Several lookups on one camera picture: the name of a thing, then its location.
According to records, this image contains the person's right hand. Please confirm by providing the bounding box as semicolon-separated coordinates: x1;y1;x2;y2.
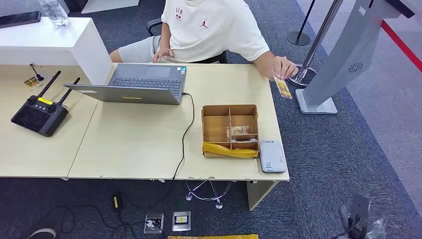
153;47;175;63

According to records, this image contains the person's left hand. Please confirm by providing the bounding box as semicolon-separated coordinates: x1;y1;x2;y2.
268;56;299;82

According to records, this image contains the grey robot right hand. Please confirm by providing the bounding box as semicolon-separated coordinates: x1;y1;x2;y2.
338;204;387;239

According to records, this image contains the golden patterned ID card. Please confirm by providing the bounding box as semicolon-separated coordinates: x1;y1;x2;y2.
273;76;294;100

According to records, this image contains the person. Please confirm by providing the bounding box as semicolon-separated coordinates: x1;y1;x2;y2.
109;0;299;82

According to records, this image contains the black office chair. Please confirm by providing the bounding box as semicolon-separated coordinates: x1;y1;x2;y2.
146;17;229;64

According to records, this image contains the grey laptop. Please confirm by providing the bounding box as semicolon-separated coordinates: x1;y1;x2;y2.
63;63;188;106

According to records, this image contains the grey kiosk stand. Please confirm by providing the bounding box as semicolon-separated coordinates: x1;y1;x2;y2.
295;0;416;115

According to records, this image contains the cardboard divider box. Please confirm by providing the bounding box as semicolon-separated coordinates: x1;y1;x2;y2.
202;104;260;159

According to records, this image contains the clear water bottle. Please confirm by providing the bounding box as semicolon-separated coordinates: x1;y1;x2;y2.
39;0;71;29

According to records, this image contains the white reception counter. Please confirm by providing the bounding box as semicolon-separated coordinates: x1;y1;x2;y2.
0;17;113;86

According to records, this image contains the red barrier belt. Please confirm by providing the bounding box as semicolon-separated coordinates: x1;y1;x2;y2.
381;20;422;73

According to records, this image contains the black remote controller with antennas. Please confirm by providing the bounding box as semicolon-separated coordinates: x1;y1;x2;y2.
10;70;81;137

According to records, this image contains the black tablet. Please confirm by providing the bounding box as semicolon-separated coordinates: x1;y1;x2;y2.
0;10;42;29

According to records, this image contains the metal stool base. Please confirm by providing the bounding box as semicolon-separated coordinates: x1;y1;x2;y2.
184;179;233;210

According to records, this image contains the black power adapter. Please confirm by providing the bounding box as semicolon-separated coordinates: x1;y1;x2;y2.
112;193;123;212

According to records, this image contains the open silver floor socket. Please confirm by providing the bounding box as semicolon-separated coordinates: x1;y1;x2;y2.
143;213;165;235

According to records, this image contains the closed silver floor socket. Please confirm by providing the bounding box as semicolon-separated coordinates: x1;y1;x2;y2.
172;211;192;233

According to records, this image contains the black stanchion post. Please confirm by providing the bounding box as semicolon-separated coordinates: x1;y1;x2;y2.
286;0;317;46

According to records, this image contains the chrome stanchion post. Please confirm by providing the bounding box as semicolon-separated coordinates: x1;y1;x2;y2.
287;0;343;88

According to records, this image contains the black laptop power cable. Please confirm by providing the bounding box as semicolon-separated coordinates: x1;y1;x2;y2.
172;92;196;181

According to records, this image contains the black floor cable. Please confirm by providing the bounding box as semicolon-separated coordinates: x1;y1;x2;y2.
19;204;156;239

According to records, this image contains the white strap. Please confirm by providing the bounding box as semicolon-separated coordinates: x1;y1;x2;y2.
28;228;57;239

